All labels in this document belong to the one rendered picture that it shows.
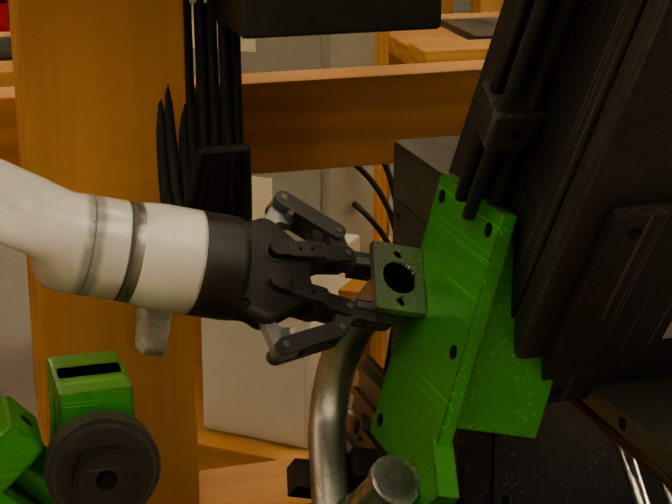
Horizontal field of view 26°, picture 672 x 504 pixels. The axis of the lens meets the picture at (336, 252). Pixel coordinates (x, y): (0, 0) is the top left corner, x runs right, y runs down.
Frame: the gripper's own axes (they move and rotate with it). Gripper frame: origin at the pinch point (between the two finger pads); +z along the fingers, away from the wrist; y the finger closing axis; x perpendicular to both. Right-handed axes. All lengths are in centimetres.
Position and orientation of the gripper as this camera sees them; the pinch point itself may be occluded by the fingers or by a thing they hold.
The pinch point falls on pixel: (374, 291)
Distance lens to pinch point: 107.8
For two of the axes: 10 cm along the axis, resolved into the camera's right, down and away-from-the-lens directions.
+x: -3.8, 4.5, 8.1
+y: -0.3, -8.8, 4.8
